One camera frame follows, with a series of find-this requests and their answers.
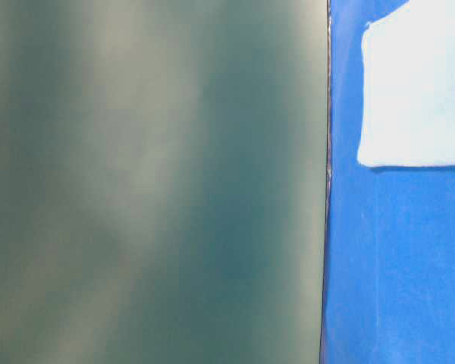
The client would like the light blue towel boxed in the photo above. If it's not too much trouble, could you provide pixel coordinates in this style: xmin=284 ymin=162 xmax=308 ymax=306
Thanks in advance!
xmin=357 ymin=1 xmax=455 ymax=168

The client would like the blue table mat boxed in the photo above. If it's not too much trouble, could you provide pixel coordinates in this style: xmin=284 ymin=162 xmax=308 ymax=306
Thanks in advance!
xmin=320 ymin=1 xmax=455 ymax=363

